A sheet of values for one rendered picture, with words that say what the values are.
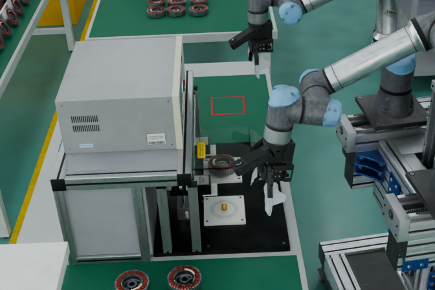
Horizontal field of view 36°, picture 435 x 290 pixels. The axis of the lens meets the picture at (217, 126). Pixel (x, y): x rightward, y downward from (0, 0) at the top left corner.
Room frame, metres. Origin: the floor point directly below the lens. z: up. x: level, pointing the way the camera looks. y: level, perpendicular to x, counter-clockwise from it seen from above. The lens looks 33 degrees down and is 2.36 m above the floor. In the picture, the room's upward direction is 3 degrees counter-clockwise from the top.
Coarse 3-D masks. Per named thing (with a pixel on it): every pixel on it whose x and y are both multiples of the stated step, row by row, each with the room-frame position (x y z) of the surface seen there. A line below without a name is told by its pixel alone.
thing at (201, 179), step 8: (200, 176) 1.89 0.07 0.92; (208, 176) 1.88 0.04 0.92; (200, 184) 1.84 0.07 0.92; (208, 184) 1.84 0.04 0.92; (216, 184) 1.88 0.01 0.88; (176, 192) 1.83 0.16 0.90; (184, 192) 1.83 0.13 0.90; (200, 192) 1.83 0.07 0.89; (208, 192) 1.83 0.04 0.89; (216, 192) 1.84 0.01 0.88; (184, 200) 1.84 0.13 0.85
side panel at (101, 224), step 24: (72, 192) 1.66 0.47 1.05; (96, 192) 1.66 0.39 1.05; (120, 192) 1.66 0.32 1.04; (72, 216) 1.66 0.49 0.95; (96, 216) 1.66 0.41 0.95; (120, 216) 1.66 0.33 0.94; (144, 216) 1.65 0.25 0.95; (72, 240) 1.65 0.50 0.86; (96, 240) 1.66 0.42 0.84; (120, 240) 1.66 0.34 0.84; (144, 240) 1.65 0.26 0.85
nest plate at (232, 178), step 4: (204, 172) 2.09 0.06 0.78; (208, 172) 2.09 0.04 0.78; (212, 176) 2.06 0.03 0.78; (216, 176) 2.06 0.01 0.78; (228, 176) 2.06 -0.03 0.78; (232, 176) 2.06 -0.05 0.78; (236, 176) 2.06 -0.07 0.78; (240, 176) 2.06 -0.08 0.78; (212, 180) 2.04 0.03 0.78; (216, 180) 2.04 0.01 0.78; (220, 180) 2.04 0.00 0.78; (224, 180) 2.04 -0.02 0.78; (228, 180) 2.04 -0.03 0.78; (232, 180) 2.03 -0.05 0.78; (236, 180) 2.03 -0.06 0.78; (240, 180) 2.03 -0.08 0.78
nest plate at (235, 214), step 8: (208, 200) 1.92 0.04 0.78; (216, 200) 1.92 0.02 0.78; (224, 200) 1.91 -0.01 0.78; (232, 200) 1.91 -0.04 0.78; (240, 200) 1.91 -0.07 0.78; (208, 208) 1.87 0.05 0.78; (216, 208) 1.87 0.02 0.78; (232, 208) 1.86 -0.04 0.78; (240, 208) 1.86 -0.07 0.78; (208, 216) 1.83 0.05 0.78; (216, 216) 1.83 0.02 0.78; (224, 216) 1.82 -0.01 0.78; (232, 216) 1.82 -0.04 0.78; (240, 216) 1.82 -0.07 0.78; (208, 224) 1.79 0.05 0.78; (216, 224) 1.79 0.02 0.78; (224, 224) 1.79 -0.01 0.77; (232, 224) 1.79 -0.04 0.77; (240, 224) 1.79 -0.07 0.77
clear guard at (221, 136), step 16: (208, 128) 1.98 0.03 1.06; (224, 128) 1.97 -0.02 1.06; (240, 128) 1.97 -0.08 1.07; (192, 144) 1.88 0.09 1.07; (208, 144) 1.88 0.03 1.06; (224, 144) 1.87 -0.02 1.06; (240, 144) 1.87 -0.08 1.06; (256, 144) 1.89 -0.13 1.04; (192, 160) 1.79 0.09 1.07; (208, 160) 1.78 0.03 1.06; (224, 160) 1.78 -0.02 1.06
